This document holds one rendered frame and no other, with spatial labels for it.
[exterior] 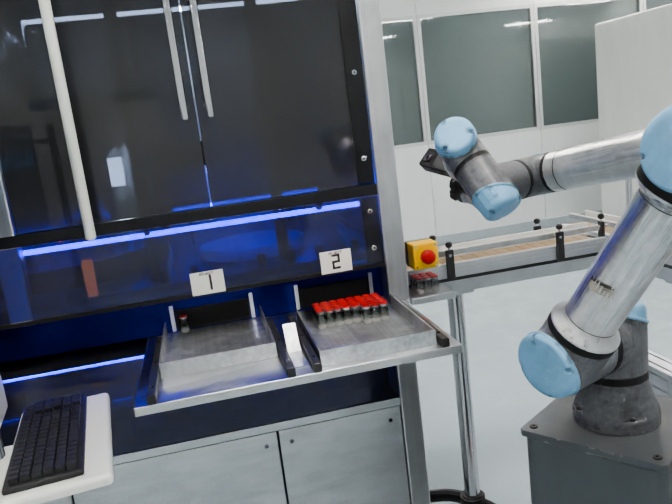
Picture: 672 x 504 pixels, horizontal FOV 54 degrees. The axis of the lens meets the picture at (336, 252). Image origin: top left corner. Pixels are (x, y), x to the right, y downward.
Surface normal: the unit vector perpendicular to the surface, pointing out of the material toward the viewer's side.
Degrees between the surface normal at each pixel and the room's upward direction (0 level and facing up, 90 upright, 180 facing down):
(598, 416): 72
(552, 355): 96
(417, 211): 90
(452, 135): 63
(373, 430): 90
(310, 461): 90
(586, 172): 110
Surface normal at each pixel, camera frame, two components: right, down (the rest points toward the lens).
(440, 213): 0.21, 0.17
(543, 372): -0.83, 0.31
